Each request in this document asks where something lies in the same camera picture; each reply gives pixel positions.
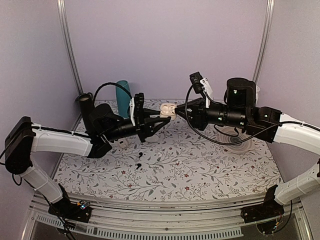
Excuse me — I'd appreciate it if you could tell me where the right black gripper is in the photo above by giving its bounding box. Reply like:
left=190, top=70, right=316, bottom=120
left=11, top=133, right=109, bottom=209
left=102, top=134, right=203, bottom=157
left=174, top=96, right=248, bottom=131

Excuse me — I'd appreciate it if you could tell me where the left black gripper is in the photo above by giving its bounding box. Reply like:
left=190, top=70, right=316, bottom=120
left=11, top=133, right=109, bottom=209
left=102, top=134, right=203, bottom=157
left=104, top=108, right=171, bottom=143

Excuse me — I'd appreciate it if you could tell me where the beige earbud charging case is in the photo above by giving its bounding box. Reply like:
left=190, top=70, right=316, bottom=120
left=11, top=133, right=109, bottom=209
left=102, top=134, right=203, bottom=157
left=159, top=103, right=177, bottom=120

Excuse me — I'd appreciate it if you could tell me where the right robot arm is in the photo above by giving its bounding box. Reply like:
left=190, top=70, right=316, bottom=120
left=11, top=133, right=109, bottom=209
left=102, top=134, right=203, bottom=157
left=174, top=73, right=320, bottom=154

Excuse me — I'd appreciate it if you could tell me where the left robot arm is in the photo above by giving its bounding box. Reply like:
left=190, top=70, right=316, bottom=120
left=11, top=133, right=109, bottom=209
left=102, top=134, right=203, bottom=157
left=2, top=103, right=171, bottom=217

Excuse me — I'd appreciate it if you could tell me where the small white earbud case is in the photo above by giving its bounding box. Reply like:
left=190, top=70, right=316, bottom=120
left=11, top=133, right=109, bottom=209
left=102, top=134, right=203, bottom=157
left=118, top=140, right=127, bottom=148

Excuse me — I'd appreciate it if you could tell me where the teal cylindrical cup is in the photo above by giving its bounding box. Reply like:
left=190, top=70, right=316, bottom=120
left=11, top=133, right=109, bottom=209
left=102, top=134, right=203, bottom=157
left=115, top=79, right=131, bottom=118

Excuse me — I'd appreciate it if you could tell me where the floral patterned table mat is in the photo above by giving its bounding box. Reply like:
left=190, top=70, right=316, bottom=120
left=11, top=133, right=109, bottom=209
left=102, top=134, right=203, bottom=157
left=51, top=99, right=285, bottom=202

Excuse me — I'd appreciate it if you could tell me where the grey spiral ceramic plate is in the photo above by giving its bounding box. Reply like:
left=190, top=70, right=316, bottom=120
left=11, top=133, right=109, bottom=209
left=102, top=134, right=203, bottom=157
left=219, top=127, right=254, bottom=154

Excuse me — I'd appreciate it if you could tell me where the white pleated vase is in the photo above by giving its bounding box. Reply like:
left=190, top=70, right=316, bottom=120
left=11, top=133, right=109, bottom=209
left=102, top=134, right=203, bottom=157
left=255, top=86, right=261, bottom=100

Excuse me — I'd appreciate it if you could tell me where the black cylindrical cup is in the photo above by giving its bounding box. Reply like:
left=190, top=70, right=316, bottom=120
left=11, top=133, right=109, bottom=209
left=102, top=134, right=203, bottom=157
left=77, top=93, right=95, bottom=134

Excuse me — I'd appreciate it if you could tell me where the right black cable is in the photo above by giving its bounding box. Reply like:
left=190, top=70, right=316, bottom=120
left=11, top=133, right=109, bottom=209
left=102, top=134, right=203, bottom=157
left=184, top=84, right=278, bottom=144

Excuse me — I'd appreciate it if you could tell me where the black cable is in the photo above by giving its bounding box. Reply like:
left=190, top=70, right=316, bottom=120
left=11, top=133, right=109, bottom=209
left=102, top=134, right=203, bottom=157
left=184, top=84, right=278, bottom=144
left=93, top=82, right=133, bottom=108

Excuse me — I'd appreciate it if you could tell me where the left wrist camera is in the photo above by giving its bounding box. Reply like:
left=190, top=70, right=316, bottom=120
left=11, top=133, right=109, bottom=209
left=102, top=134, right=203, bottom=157
left=129, top=92, right=145, bottom=127

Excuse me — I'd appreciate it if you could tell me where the left black cable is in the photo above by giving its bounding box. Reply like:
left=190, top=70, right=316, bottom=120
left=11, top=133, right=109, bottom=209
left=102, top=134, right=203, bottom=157
left=93, top=82, right=133, bottom=108

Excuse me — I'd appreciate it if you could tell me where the front aluminium rail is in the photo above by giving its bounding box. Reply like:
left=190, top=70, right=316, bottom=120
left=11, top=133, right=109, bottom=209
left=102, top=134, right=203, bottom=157
left=21, top=194, right=313, bottom=240

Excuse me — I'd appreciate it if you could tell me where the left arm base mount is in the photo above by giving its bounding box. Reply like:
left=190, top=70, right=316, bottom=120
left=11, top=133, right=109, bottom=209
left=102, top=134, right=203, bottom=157
left=48, top=199, right=93, bottom=223

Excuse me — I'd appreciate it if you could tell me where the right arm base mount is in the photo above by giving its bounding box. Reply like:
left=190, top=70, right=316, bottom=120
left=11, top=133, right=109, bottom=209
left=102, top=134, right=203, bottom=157
left=240, top=203, right=285, bottom=223

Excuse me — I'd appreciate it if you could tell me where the right aluminium frame post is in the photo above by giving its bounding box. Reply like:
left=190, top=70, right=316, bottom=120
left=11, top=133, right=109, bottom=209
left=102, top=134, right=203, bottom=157
left=252, top=0, right=275, bottom=85

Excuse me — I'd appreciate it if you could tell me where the aluminium frame post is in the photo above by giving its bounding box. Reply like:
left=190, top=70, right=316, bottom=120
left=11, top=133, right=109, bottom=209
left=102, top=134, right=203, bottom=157
left=56, top=0, right=85, bottom=95
left=252, top=0, right=275, bottom=85

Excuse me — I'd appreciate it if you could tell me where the left aluminium frame post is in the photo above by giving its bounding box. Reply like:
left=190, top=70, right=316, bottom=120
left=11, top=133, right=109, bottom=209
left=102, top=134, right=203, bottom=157
left=56, top=0, right=85, bottom=95

